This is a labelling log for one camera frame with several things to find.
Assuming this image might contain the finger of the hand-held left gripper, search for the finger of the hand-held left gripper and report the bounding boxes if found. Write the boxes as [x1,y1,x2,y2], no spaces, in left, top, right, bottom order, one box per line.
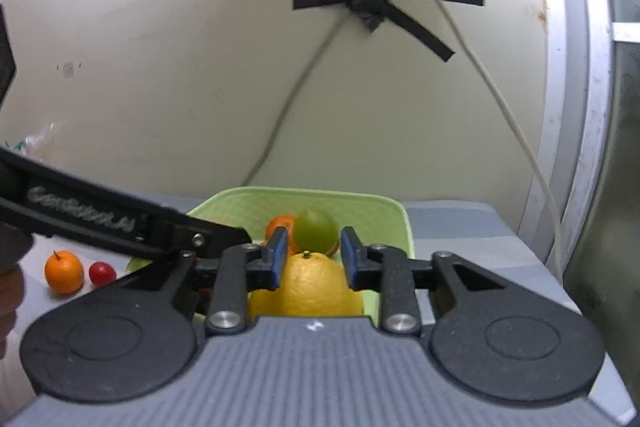
[167,206,252,259]

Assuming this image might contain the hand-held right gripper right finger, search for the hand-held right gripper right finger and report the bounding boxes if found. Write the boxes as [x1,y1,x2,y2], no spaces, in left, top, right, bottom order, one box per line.
[340,227,506,337]

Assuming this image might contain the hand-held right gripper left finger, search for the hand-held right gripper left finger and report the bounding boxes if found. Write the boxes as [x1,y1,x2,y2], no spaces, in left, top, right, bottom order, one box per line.
[120,227,290,337]

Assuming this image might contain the large yellow lemon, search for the large yellow lemon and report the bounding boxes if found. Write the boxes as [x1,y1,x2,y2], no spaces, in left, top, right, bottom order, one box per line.
[247,251,366,319]

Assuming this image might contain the green plastic basket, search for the green plastic basket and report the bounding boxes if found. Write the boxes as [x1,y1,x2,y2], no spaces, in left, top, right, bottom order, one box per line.
[186,186,417,308]

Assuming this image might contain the small orange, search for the small orange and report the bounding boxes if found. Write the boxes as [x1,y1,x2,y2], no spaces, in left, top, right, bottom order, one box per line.
[265,215,299,244]

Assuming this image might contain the green apple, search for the green apple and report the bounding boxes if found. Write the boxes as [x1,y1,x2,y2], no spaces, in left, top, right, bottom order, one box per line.
[292,208,340,251]

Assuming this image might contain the orange with stem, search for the orange with stem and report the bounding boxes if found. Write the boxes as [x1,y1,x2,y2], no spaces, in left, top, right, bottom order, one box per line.
[44,250,85,296]

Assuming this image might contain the red cherry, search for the red cherry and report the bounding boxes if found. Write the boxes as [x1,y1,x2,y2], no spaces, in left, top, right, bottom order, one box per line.
[89,262,117,286]

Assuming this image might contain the crumpled plastic bag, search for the crumpled plastic bag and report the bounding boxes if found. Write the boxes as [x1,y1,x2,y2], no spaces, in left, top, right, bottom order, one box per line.
[5,122,63,168]

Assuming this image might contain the grey striped cloth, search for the grey striped cloth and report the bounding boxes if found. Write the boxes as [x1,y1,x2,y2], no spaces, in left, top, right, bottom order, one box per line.
[0,194,636,425]

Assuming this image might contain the dark grey door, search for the dark grey door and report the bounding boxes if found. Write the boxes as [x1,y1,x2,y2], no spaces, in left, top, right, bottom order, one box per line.
[565,0,640,358]

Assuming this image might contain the grey cable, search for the grey cable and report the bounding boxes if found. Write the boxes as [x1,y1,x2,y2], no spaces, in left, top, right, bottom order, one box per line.
[242,14,351,188]

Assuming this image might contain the white cable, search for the white cable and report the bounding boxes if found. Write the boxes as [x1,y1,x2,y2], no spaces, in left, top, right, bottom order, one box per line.
[362,0,565,279]

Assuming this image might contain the white door frame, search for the white door frame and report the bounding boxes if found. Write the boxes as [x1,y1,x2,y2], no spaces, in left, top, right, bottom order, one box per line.
[545,0,621,283]

